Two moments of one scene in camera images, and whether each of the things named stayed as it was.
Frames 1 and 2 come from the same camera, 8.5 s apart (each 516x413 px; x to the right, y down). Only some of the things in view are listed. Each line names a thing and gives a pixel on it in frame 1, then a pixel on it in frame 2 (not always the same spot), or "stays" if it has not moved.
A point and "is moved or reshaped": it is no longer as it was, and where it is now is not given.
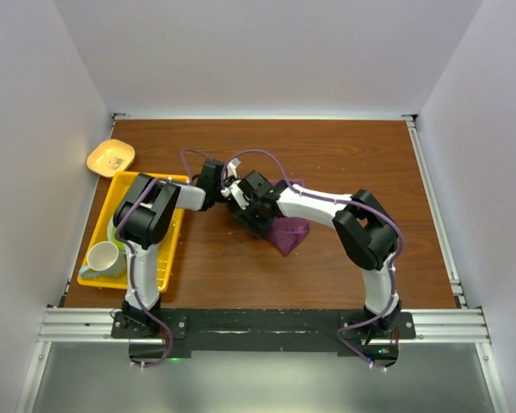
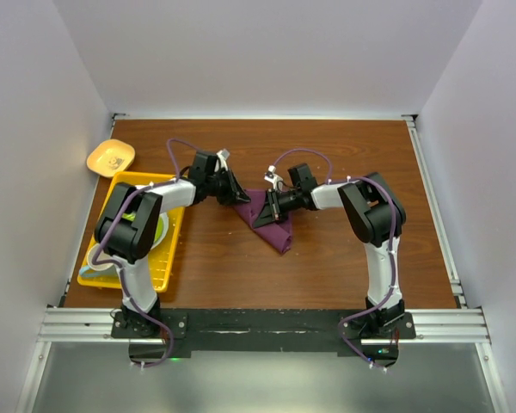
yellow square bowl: x=111 y=156 stays
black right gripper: x=255 y=226 → x=272 y=209
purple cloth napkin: x=291 y=231 is moved or reshaped
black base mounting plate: x=265 y=332 stays
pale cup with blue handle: x=104 y=259 stays
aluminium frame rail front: x=451 y=325 stays
